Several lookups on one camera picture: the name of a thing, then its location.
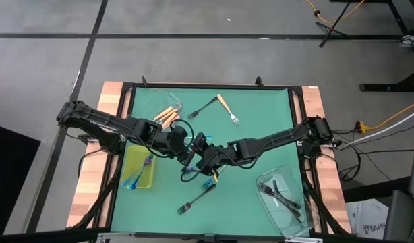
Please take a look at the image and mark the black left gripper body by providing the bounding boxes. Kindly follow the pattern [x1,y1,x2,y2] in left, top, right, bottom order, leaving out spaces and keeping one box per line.
[158,124,193,160]

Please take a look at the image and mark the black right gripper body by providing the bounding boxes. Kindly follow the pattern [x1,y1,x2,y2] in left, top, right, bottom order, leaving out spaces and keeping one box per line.
[196,143,235,178]

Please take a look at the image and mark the wooden handled silver fork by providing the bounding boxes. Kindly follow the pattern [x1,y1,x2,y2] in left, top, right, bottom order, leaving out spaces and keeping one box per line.
[216,93,241,126]
[161,113,180,129]
[158,108,178,125]
[163,115,181,131]
[152,106,175,122]

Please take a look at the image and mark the clear plastic container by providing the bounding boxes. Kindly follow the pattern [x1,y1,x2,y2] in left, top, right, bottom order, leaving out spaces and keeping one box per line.
[253,164,320,239]
[148,88,185,132]

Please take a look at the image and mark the yellow plastic bin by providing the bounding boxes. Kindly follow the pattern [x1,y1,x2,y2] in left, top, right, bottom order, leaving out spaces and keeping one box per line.
[121,144,157,190]

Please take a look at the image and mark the green table mat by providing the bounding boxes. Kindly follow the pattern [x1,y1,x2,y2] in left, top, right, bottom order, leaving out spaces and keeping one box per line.
[111,86,311,237]

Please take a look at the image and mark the white cardboard box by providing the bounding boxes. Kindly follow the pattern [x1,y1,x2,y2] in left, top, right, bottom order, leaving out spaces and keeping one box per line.
[345,198,390,241]

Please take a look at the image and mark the black floor mat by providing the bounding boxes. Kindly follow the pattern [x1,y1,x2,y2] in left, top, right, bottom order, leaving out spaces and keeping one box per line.
[0,123,42,236]

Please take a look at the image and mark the black tripod stand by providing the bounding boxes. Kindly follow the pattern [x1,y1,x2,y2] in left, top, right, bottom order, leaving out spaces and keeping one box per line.
[315,0,353,48]

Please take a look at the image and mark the black chair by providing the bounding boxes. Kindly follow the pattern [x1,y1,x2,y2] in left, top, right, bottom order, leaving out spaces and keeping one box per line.
[382,111,414,243]

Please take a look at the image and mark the person's shoe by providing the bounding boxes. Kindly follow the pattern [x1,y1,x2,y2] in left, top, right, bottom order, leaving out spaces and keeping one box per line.
[399,33,414,48]

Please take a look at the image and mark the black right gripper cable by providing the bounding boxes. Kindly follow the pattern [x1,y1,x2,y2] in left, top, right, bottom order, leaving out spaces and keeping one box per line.
[179,164,210,183]

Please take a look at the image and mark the black metal table frame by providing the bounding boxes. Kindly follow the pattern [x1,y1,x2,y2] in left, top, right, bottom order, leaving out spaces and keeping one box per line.
[65,76,352,243]

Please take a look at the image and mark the black camera crossbar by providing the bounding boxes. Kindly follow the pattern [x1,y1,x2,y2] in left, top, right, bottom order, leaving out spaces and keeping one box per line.
[0,228,414,243]

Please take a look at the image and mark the black floor cables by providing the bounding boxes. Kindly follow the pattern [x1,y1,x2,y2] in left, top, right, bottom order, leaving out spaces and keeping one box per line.
[336,124,414,182]

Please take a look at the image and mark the black desk leg frame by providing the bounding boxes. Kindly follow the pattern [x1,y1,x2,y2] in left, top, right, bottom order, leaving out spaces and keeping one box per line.
[328,0,414,94]

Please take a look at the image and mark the white cable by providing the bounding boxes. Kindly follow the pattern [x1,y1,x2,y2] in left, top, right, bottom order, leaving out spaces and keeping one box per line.
[338,107,414,149]

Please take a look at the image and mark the orange extension cable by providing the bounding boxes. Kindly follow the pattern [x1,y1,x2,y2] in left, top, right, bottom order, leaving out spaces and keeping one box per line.
[305,0,366,24]
[367,98,414,131]

